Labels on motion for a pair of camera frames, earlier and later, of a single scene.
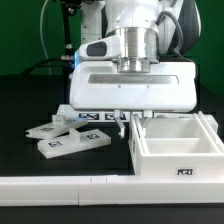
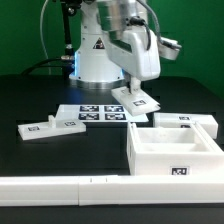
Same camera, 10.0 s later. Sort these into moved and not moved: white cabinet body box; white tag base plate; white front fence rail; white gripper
Moved: white cabinet body box; white gripper
Not moved: white tag base plate; white front fence rail
